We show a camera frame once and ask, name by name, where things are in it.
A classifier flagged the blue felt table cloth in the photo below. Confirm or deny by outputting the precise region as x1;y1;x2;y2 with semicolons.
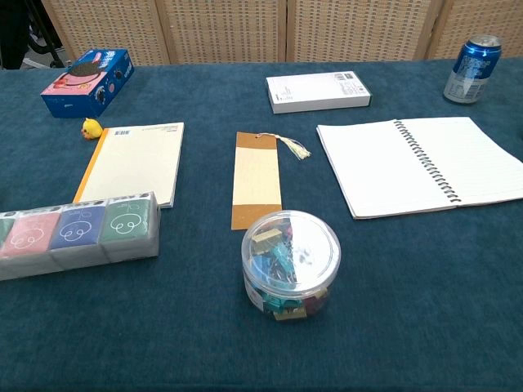
0;56;523;392

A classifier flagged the black tripod stand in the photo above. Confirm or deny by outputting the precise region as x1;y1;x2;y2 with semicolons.
24;0;69;69

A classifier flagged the woven wooden folding screen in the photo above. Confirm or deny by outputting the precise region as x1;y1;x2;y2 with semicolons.
40;0;523;66

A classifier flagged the blue drink can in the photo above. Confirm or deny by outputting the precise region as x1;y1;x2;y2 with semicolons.
443;33;503;105

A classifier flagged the open spiral notebook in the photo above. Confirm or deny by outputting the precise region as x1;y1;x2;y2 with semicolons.
316;116;523;221

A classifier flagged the blue cookie box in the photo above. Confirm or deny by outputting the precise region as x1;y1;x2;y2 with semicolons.
39;47;136;119

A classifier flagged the multicolour tissue pack bundle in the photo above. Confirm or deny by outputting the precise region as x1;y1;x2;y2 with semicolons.
0;190;162;282

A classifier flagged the brown cream tasselled bookmark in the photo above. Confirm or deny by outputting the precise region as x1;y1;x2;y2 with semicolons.
230;131;311;231

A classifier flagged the clear tub of binder clips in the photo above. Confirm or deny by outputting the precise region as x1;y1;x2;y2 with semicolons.
240;209;342;323

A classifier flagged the white flat carton box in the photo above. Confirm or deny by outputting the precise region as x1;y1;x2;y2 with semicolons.
266;71;373;115

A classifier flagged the cream notepad orange spine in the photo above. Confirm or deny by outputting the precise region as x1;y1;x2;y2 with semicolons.
72;122;186;210

